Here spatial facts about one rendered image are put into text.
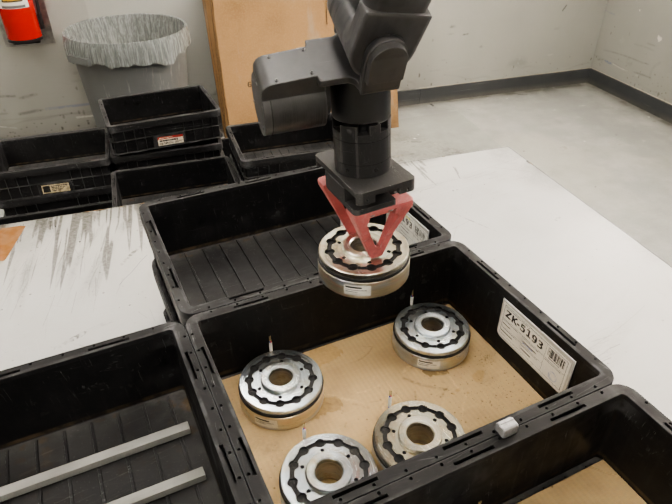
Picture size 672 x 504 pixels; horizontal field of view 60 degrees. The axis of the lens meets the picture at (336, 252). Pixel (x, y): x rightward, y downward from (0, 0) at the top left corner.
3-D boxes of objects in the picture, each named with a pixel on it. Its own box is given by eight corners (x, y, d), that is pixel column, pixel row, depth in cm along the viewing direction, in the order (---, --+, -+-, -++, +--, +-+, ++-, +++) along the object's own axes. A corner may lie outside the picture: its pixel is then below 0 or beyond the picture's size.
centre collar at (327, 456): (337, 446, 63) (337, 442, 63) (361, 481, 60) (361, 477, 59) (296, 466, 61) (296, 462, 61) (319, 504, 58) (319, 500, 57)
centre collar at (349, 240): (372, 231, 68) (372, 226, 67) (393, 253, 64) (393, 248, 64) (334, 242, 66) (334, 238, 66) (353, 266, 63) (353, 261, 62)
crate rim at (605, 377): (455, 251, 85) (457, 237, 84) (616, 393, 63) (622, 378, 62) (184, 332, 71) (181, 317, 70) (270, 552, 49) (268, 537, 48)
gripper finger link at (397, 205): (357, 277, 61) (354, 198, 55) (328, 243, 66) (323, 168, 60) (414, 257, 63) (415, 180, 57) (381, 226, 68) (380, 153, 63)
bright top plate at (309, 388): (309, 345, 77) (309, 342, 76) (332, 403, 69) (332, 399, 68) (233, 362, 74) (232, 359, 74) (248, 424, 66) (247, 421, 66)
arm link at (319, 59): (414, 43, 45) (379, -29, 49) (268, 65, 43) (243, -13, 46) (389, 142, 55) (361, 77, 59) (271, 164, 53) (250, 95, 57)
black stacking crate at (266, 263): (358, 212, 113) (360, 159, 106) (446, 301, 91) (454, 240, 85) (151, 265, 99) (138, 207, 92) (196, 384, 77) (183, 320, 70)
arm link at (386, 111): (400, 56, 51) (377, 39, 56) (324, 67, 50) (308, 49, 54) (399, 129, 55) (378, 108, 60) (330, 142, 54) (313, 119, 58)
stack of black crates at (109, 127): (221, 184, 261) (208, 83, 235) (235, 222, 235) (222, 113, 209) (122, 199, 250) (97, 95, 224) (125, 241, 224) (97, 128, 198)
